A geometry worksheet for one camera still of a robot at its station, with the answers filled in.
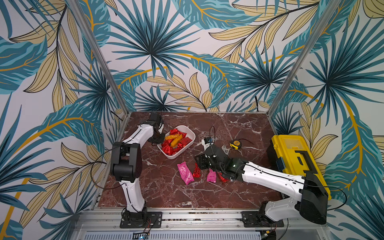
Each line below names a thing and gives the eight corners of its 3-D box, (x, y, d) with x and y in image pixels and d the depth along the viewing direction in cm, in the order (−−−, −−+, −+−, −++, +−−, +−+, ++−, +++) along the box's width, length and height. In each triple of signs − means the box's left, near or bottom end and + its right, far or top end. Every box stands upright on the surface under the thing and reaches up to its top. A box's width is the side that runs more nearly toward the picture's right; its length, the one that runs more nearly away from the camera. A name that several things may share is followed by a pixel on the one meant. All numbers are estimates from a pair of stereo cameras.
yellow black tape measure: (234, 151, 101) (235, 148, 98) (229, 145, 104) (230, 142, 101) (241, 148, 103) (243, 145, 100) (236, 141, 106) (237, 138, 103)
